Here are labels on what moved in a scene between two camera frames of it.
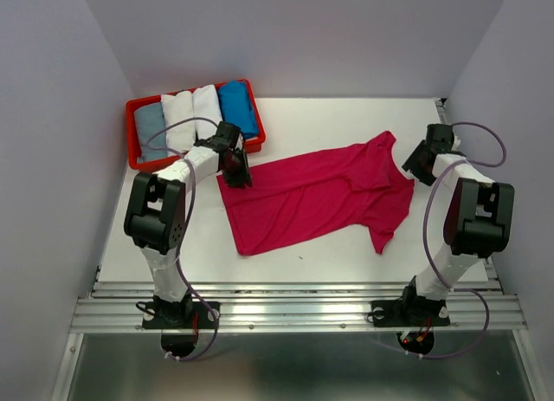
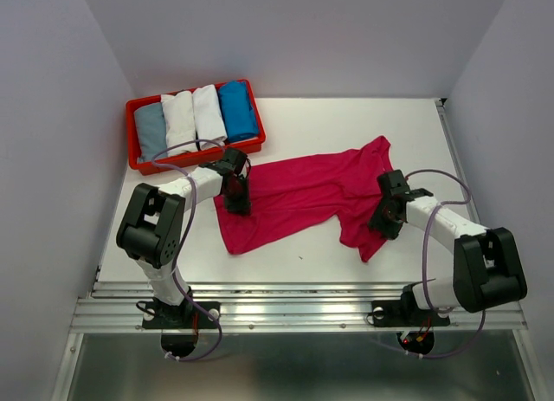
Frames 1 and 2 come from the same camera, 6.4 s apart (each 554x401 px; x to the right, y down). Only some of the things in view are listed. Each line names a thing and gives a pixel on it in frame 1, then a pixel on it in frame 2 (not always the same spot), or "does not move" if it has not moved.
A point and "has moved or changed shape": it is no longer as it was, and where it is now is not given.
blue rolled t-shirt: (236, 106) does not move
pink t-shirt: (363, 190) has moved or changed shape
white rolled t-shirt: (206, 105) does not move
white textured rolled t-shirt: (181, 138) does not move
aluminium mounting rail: (286, 307) does not move
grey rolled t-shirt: (148, 120) does not move
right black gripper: (411, 163) -> (389, 231)
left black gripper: (243, 177) -> (243, 203)
